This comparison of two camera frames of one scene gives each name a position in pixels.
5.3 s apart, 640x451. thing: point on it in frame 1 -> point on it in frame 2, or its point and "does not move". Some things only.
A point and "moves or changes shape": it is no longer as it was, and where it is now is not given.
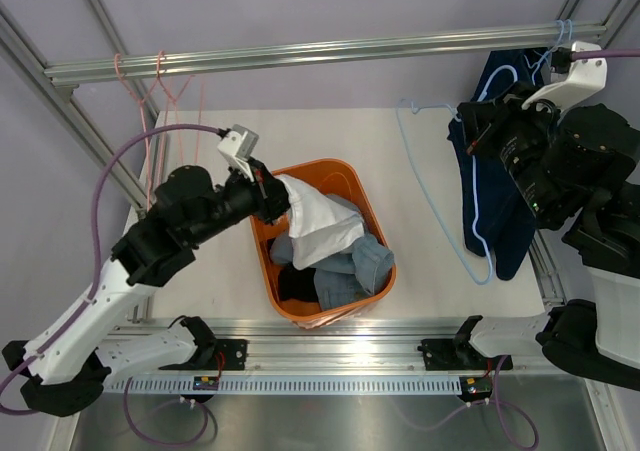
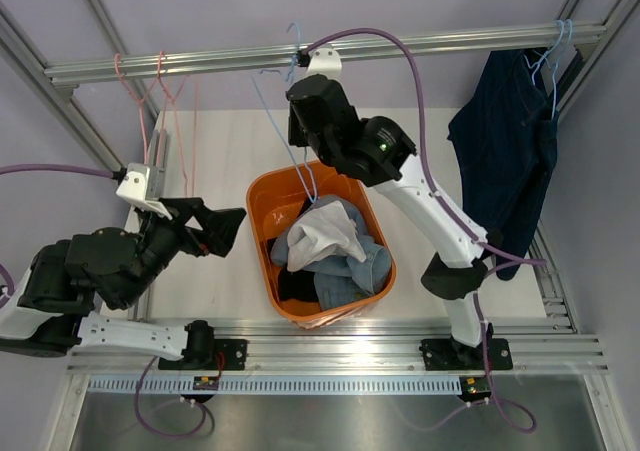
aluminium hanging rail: [535, 40] does not move
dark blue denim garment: [496, 213] does not move
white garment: [318, 227] moves or changes shape
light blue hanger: [493, 73] -> [314, 198]
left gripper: [270, 193] -> [219, 227]
